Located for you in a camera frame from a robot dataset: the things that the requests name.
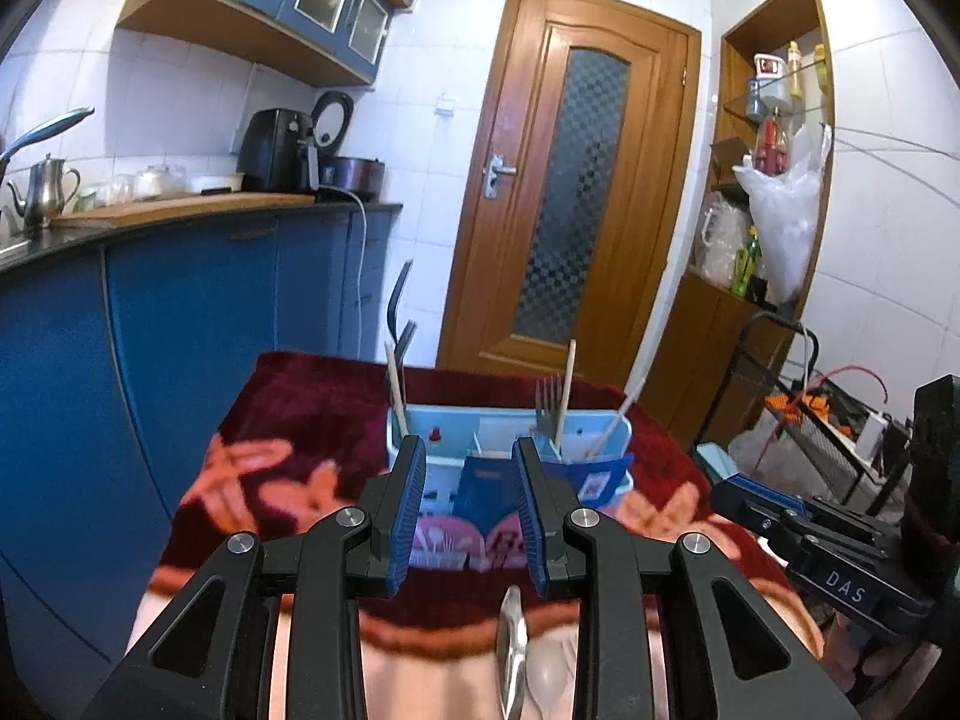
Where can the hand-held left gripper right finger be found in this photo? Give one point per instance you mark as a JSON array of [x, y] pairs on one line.
[[532, 525]]

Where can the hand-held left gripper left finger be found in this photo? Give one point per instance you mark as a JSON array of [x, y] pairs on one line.
[[409, 517]]

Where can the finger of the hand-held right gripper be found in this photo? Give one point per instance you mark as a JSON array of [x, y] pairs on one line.
[[757, 514], [761, 493]]

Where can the light blue plastic utensil holder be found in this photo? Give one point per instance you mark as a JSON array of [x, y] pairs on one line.
[[495, 420]]

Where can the small metal fork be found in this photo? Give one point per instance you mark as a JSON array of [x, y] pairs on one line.
[[547, 405]]

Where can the metal spoon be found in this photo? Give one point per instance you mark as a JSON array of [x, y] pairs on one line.
[[512, 645]]

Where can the pale chopstick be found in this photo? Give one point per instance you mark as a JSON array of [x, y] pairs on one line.
[[611, 427]]

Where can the white plastic spoon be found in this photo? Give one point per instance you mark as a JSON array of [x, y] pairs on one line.
[[547, 679]]

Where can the blue printed cardboard sleeve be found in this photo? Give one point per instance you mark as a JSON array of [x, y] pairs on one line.
[[484, 487]]

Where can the red and pink plush blanket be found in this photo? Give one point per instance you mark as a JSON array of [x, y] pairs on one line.
[[300, 420]]

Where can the wooden shelf cabinet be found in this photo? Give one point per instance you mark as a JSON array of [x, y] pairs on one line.
[[690, 360]]

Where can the green bottle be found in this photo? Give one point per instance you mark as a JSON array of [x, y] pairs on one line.
[[746, 266]]

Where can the clear plastic jug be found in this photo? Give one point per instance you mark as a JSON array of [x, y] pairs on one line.
[[724, 240]]

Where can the white plastic bag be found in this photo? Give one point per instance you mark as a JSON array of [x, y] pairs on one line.
[[787, 232]]

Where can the blue kitchen base cabinets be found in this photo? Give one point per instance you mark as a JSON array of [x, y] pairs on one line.
[[187, 352]]

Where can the rice cooker with open lid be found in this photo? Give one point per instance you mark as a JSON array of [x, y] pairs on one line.
[[356, 176]]

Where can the red bottle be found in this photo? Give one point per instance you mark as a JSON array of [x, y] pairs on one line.
[[771, 146]]

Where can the black air fryer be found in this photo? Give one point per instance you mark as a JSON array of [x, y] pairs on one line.
[[274, 154]]

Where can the yellow bottle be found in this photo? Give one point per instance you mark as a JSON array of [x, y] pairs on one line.
[[793, 67]]

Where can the brown wooden door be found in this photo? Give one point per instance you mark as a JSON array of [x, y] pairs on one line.
[[510, 90]]

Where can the metal kettle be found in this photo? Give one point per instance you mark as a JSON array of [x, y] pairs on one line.
[[45, 191]]

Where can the black wok with lid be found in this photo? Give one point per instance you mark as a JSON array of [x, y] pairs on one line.
[[45, 131]]

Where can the white wall switch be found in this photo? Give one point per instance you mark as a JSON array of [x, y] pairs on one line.
[[446, 106]]

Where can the blue wall cabinet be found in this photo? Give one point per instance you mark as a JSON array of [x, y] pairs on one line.
[[300, 0]]

